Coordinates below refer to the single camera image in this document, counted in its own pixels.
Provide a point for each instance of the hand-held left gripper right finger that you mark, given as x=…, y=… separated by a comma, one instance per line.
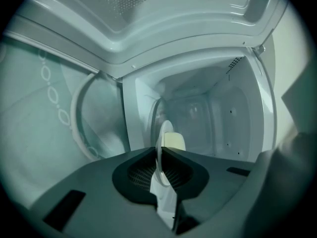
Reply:
x=218, y=182

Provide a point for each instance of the white round plate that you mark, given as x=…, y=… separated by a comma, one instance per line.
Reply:
x=161, y=137

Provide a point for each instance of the white microwave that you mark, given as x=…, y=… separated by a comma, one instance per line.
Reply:
x=198, y=53

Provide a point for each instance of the teal floral tablecloth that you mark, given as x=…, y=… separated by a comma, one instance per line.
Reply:
x=29, y=123

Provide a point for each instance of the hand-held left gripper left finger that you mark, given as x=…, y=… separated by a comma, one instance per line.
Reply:
x=99, y=195

